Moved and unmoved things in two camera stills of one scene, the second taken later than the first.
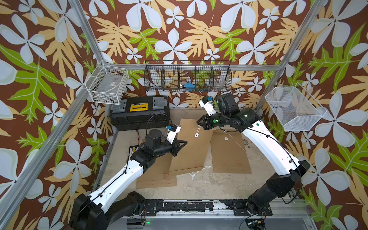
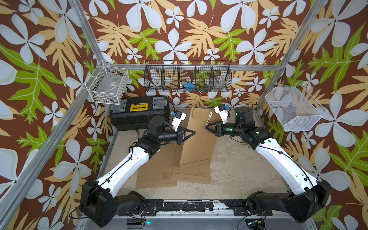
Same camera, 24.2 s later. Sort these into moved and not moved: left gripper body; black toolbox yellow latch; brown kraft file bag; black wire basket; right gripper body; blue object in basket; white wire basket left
Moved: left gripper body; right gripper body
Not moved: brown kraft file bag; blue object in basket; white wire basket left; black toolbox yellow latch; black wire basket
